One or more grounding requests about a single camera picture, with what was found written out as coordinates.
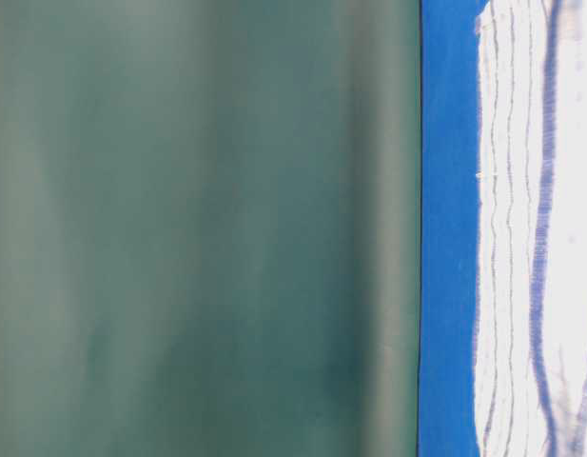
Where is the blue white striped towel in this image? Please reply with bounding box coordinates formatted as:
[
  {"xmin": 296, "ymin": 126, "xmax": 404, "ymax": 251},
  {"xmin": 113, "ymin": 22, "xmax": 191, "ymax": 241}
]
[{"xmin": 472, "ymin": 1, "xmax": 587, "ymax": 456}]

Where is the green curtain backdrop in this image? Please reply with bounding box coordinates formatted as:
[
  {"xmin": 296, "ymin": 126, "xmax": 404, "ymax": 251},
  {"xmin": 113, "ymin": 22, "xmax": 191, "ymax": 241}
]
[{"xmin": 0, "ymin": 1, "xmax": 421, "ymax": 456}]

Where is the blue table cloth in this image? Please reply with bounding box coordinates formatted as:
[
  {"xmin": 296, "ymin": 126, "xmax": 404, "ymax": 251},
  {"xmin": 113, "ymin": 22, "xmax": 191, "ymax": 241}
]
[{"xmin": 418, "ymin": 1, "xmax": 485, "ymax": 456}]

